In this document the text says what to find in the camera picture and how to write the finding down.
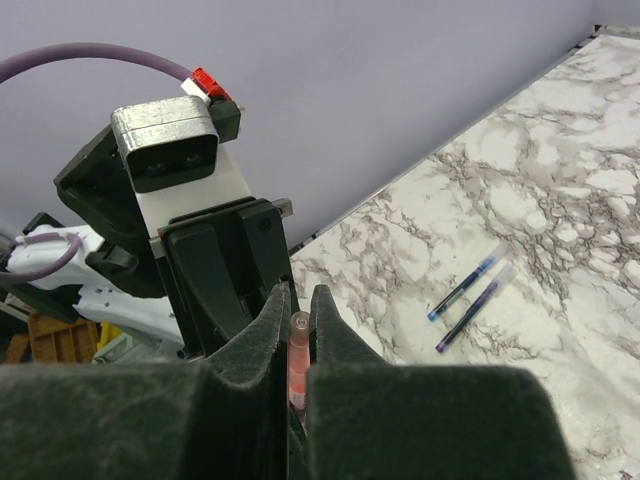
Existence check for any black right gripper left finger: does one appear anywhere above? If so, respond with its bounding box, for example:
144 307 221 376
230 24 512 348
1 284 291 479

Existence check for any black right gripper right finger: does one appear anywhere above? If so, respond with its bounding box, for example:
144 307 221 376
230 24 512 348
307 285 575 479

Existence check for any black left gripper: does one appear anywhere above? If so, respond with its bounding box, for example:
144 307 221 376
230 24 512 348
157 197 293 357

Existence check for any red pen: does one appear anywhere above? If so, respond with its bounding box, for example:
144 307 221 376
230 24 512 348
288 311 311 425

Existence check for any purple gel pen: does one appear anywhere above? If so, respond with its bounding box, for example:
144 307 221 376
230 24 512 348
435 264 515 354

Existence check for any blue gel pen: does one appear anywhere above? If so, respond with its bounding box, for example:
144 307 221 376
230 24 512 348
427 244 508 322

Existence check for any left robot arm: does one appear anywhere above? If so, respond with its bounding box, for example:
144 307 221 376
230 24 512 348
1 119 292 357

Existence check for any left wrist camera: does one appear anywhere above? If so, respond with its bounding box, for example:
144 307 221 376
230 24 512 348
110 96 219 194

